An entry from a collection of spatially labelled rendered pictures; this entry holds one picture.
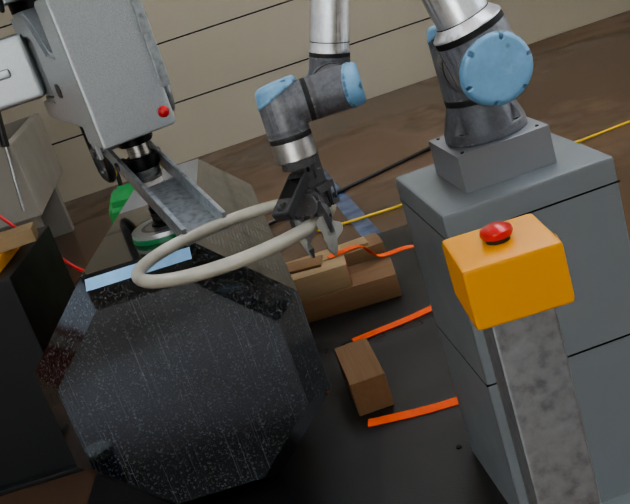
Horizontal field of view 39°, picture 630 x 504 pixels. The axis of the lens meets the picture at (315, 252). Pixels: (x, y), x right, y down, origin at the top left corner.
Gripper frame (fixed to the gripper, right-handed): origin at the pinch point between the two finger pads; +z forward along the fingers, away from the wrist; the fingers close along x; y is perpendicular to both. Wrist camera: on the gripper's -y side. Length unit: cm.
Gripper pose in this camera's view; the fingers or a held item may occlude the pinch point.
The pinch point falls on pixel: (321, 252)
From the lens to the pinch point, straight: 190.6
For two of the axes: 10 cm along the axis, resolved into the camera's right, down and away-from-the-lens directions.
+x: -7.9, 0.9, 6.1
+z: 3.0, 9.2, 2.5
